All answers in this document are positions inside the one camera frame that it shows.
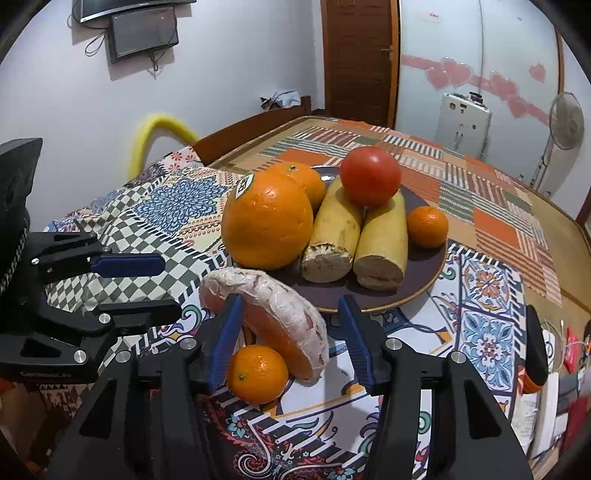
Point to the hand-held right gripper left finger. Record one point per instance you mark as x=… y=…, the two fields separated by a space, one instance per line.
x=226 y=337

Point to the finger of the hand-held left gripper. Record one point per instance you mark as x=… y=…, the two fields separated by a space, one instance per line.
x=138 y=314
x=124 y=265

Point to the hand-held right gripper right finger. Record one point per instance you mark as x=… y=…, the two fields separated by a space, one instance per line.
x=358 y=337

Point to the small mandarin orange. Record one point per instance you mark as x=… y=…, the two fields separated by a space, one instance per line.
x=427 y=226
x=256 y=374

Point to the plastic-wrapped grapefruit wedge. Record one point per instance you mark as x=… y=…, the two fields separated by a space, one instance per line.
x=277 y=318

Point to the purple round plate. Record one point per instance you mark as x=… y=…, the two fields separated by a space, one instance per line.
x=415 y=281

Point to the cut yellow banana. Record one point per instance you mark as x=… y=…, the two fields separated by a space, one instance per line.
x=332 y=235
x=383 y=244

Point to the large navel orange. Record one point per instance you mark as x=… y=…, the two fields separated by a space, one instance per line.
x=268 y=221

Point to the large mandarin orange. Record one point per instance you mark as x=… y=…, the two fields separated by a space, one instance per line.
x=307 y=184

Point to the red tomato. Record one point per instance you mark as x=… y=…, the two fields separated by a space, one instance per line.
x=371 y=175

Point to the colourful patterned quilt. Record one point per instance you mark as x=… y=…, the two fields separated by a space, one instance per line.
x=184 y=198

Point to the yellow hoop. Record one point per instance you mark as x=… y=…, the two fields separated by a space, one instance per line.
x=152 y=129

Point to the black and orange object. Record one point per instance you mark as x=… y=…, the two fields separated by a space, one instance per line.
x=536 y=350

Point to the orange striped patchwork cloth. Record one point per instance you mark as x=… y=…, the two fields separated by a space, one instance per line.
x=485 y=194

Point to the small red box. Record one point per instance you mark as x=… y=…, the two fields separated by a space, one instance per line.
x=576 y=346

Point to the pile of clothes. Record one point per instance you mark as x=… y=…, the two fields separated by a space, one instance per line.
x=279 y=99

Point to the brown wooden door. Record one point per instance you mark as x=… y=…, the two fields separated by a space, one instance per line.
x=360 y=60

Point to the standing electric fan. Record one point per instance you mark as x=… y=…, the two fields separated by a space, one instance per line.
x=565 y=120

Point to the small black wall monitor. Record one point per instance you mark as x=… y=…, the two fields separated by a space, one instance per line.
x=143 y=32

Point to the black wall television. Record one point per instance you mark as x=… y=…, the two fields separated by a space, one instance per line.
x=134 y=7

